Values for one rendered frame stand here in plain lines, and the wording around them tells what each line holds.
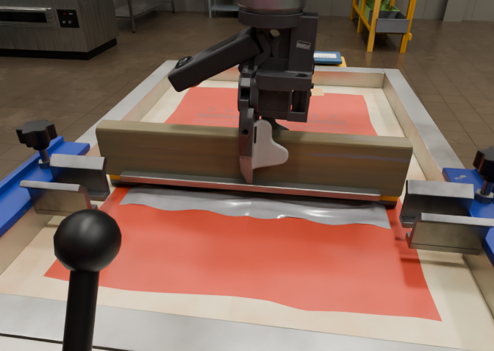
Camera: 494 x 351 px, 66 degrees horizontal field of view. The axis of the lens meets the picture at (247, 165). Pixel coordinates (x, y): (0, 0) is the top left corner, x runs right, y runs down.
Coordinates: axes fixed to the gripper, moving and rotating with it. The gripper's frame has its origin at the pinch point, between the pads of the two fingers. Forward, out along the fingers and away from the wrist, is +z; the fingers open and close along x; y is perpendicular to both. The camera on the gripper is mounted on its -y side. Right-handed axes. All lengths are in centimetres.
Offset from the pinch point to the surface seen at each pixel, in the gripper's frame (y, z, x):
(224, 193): -2.9, 4.2, -1.3
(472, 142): 136, 96, 217
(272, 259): 4.7, 4.7, -12.2
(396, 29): 124, 68, 458
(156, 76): -26.4, 1.8, 38.2
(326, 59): 14, 3, 65
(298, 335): 7.6, 0.9, -24.0
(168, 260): -7.0, 5.0, -13.9
